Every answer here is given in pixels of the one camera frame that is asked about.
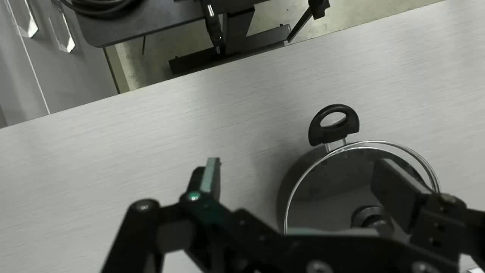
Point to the glass pot lid black knob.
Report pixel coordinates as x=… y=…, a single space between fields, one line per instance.
x=327 y=197

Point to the black cooking pot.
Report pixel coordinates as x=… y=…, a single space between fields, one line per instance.
x=349 y=129

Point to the black robot stand platform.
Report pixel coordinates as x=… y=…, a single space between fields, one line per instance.
x=151 y=20

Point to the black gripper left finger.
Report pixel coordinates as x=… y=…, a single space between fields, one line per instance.
x=209 y=179

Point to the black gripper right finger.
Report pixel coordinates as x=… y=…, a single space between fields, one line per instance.
x=399 y=191

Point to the black tripod leg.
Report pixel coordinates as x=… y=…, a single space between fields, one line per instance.
x=305 y=17

